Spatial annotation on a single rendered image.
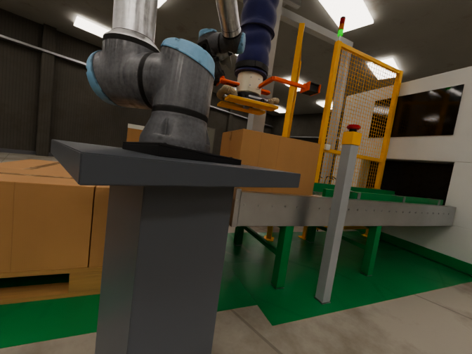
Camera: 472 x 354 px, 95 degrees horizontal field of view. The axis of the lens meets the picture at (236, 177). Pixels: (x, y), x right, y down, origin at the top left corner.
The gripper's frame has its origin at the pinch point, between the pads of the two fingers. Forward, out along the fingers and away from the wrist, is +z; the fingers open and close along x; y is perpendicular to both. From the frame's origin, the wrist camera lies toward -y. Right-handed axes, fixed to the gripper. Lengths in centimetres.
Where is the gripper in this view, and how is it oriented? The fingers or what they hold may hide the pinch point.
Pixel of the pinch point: (214, 58)
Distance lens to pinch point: 96.5
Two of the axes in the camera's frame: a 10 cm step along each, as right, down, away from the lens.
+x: -9.1, 4.1, -0.6
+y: 3.5, 8.3, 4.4
